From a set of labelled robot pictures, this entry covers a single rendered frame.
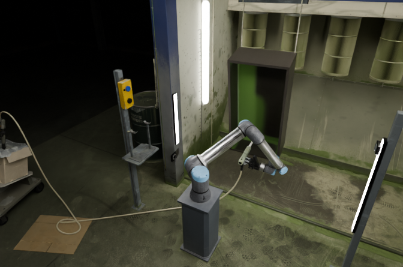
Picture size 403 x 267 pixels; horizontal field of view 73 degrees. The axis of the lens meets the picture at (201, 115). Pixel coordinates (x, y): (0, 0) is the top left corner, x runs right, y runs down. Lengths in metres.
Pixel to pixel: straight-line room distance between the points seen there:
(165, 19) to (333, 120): 2.65
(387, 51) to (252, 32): 1.60
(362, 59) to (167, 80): 2.59
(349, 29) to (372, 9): 0.29
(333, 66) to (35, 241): 3.87
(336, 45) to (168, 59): 2.06
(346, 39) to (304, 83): 0.90
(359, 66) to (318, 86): 0.56
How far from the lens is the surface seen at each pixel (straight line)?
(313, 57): 4.21
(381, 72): 3.84
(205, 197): 2.44
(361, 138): 4.16
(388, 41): 3.78
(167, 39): 2.72
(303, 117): 4.16
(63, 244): 3.30
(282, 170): 2.80
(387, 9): 3.65
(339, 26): 3.72
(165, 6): 2.68
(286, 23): 3.82
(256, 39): 3.97
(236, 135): 2.47
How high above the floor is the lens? 2.37
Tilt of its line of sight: 27 degrees down
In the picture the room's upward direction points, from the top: straight up
